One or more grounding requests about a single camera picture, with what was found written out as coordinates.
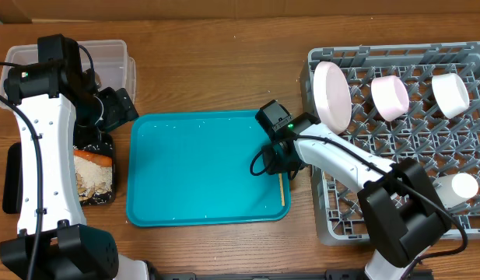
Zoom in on wooden chopstick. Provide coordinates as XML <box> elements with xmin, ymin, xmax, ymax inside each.
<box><xmin>278</xmin><ymin>173</ymin><xmax>286</xmax><ymax>207</ymax></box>

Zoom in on orange carrot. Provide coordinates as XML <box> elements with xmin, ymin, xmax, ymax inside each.
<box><xmin>73</xmin><ymin>149</ymin><xmax>113</xmax><ymax>167</ymax></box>

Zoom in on white plate with peanuts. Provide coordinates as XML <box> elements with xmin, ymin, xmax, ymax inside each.
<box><xmin>313</xmin><ymin>61</ymin><xmax>352</xmax><ymax>134</ymax></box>

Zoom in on white bowl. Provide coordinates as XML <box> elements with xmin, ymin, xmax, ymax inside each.
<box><xmin>431</xmin><ymin>73</ymin><xmax>470</xmax><ymax>119</ymax></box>
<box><xmin>371</xmin><ymin>75</ymin><xmax>409</xmax><ymax>121</ymax></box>

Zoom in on small white cup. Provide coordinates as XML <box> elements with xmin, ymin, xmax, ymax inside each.
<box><xmin>433</xmin><ymin>173</ymin><xmax>478</xmax><ymax>208</ymax></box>

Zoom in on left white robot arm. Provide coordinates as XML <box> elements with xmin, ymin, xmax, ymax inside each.
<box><xmin>0</xmin><ymin>34</ymin><xmax>159</xmax><ymax>279</ymax></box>

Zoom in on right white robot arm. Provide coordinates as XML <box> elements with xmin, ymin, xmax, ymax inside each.
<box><xmin>255</xmin><ymin>100</ymin><xmax>478</xmax><ymax>279</ymax></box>

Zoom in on clear plastic bin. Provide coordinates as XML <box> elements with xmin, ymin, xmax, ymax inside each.
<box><xmin>5</xmin><ymin>40</ymin><xmax>137</xmax><ymax>103</ymax></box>

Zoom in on black tray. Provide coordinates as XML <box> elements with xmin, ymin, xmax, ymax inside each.
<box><xmin>2</xmin><ymin>133</ymin><xmax>116</xmax><ymax>214</ymax></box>

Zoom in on pile of rice and peanuts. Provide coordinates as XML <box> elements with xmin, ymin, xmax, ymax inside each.
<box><xmin>74</xmin><ymin>156</ymin><xmax>113</xmax><ymax>205</ymax></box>

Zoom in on teal plastic tray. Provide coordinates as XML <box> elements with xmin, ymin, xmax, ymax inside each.
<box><xmin>126</xmin><ymin>110</ymin><xmax>291</xmax><ymax>227</ymax></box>

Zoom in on grey dish rack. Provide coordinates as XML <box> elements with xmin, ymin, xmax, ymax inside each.
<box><xmin>300</xmin><ymin>41</ymin><xmax>480</xmax><ymax>239</ymax></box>

